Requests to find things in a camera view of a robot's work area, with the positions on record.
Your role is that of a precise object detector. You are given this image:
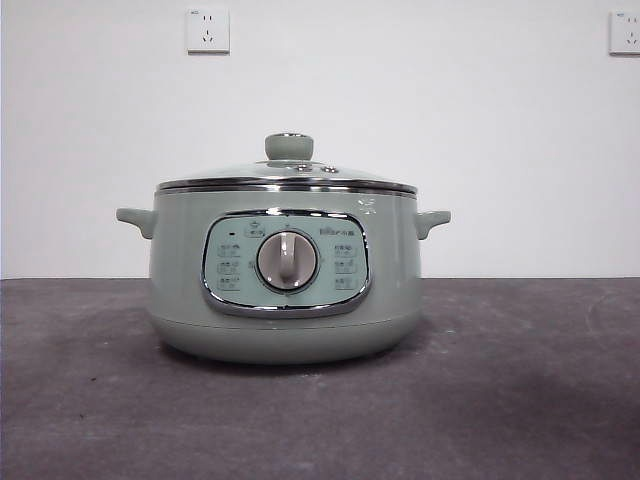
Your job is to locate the glass lid with green knob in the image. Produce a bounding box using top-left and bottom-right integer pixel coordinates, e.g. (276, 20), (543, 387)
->
(155, 131), (419, 197)

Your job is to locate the pale green electric pot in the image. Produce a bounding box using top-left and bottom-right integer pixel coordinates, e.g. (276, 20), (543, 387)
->
(115, 187), (452, 365)

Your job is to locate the white wall socket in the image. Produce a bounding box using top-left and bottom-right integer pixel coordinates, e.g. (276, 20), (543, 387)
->
(608, 9), (640, 57)
(186, 7), (232, 55)

